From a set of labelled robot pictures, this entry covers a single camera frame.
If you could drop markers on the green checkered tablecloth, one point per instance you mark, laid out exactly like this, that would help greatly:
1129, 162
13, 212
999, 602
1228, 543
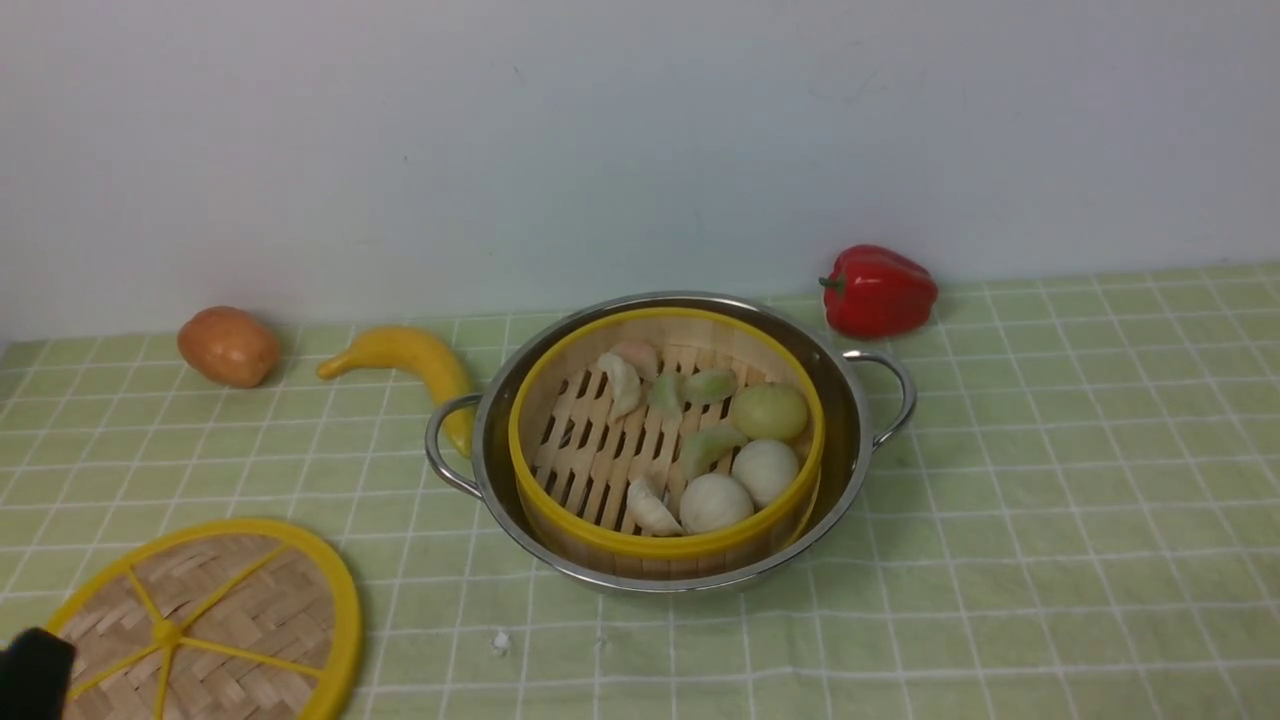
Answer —
1080, 523

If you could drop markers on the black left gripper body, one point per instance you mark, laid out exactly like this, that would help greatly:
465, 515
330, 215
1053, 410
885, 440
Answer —
35, 675

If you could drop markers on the yellow banana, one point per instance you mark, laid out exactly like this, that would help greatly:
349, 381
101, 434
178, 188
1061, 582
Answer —
406, 349

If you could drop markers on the white round bun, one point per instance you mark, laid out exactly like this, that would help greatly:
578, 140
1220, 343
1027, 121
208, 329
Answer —
713, 501
765, 468

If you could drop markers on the red bell pepper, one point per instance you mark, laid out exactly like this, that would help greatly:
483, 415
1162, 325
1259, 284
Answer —
873, 293

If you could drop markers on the pink dumpling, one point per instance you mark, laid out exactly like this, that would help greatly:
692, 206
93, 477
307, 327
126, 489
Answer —
641, 356

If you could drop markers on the white dumpling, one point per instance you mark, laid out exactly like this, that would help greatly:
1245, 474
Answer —
648, 510
624, 382

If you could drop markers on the brown potato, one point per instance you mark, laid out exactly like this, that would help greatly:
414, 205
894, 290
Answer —
229, 347

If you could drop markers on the green dumpling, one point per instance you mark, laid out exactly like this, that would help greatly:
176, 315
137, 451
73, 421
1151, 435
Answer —
702, 449
709, 386
666, 396

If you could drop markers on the stainless steel two-handled pot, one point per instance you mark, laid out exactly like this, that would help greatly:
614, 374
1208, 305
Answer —
867, 397

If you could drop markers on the yellow-rimmed woven bamboo lid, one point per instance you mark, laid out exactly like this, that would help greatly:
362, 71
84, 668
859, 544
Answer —
242, 618

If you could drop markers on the yellow-rimmed bamboo steamer basket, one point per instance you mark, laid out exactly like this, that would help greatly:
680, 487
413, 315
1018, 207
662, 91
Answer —
572, 464

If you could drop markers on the green round bun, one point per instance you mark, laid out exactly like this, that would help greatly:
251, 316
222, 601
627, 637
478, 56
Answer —
769, 411

